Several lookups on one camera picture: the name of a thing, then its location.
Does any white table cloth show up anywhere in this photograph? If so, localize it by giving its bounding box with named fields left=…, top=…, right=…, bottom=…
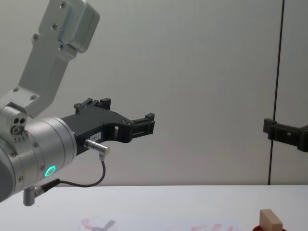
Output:
left=0, top=184, right=308, bottom=231

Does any thin dark gripper cable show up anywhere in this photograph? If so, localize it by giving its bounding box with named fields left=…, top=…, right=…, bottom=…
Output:
left=23, top=139, right=112, bottom=206

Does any small red object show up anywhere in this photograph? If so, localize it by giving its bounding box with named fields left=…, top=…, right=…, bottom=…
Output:
left=252, top=223, right=287, bottom=231

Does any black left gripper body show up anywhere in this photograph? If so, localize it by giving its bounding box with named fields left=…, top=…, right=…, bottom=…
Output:
left=61, top=108, right=132, bottom=156

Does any pale wooden block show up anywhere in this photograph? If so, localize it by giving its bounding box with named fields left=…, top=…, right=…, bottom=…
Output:
left=259, top=208, right=283, bottom=231

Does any thin dark vertical post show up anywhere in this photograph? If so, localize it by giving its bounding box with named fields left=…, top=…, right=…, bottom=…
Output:
left=267, top=0, right=286, bottom=186

